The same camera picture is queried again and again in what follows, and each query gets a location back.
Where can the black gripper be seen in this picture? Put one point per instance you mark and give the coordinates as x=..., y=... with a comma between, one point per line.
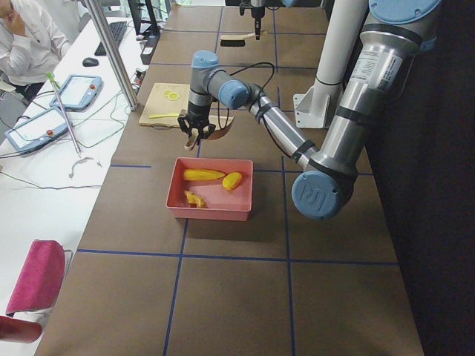
x=196, y=120

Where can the beige hand brush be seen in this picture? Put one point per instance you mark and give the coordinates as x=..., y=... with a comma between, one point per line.
x=239, y=40

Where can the lemon slice near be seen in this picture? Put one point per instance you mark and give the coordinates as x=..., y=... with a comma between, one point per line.
x=173, y=96

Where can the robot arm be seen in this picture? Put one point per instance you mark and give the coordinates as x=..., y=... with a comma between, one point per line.
x=364, y=50
x=258, y=8

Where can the white mounting pole with base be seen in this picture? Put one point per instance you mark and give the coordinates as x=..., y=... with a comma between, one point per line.
x=316, y=107

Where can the person in white shirt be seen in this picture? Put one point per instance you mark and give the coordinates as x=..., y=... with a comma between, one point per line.
x=32, y=45

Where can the yellow toy corn cob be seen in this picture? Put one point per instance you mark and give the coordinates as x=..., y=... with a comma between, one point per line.
x=194, y=174

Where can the near blue teach pendant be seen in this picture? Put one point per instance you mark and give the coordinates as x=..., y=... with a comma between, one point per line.
x=37, y=132

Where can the silver grabber stick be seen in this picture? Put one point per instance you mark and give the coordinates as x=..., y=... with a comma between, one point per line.
x=82, y=159

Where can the yellow toy lemon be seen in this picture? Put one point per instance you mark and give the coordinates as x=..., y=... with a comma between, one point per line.
x=232, y=180

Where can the blue teach pendant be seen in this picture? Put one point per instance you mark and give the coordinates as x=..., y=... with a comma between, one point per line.
x=37, y=132
x=78, y=92

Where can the yellow toy knife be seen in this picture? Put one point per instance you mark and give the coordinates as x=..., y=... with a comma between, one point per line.
x=163, y=115

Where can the far blue teach pendant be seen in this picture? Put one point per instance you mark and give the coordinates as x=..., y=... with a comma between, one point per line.
x=78, y=92

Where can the black keyboard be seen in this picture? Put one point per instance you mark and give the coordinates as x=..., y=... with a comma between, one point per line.
x=117, y=30

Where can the pink plastic bin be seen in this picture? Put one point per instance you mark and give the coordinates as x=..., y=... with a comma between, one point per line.
x=234, y=205

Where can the wooden cutting board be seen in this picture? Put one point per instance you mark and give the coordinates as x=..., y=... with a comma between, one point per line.
x=158, y=103

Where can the black computer mouse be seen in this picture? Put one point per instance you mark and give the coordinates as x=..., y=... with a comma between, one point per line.
x=90, y=62

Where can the silver aluminium frame post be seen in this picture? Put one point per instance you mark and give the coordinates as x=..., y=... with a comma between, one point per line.
x=112, y=51

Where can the orange toy croissant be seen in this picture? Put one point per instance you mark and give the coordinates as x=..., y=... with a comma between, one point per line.
x=195, y=200

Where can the black power box with label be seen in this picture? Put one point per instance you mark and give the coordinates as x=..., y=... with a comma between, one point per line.
x=148, y=49

